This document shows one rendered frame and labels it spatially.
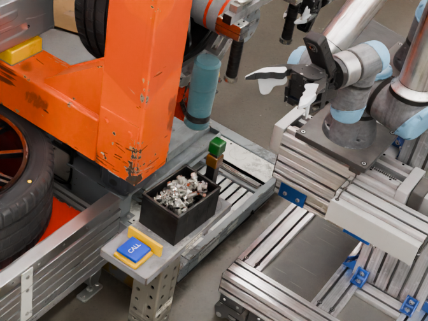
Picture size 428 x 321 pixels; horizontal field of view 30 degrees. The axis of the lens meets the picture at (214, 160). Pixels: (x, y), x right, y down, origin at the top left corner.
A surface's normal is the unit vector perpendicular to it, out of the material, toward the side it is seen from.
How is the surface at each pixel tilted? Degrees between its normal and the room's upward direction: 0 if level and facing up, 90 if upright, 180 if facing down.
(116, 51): 90
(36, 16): 90
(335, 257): 0
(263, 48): 0
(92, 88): 90
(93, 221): 90
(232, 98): 0
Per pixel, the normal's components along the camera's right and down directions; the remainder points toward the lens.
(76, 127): -0.57, 0.45
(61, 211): 0.16, -0.76
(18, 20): 0.81, 0.47
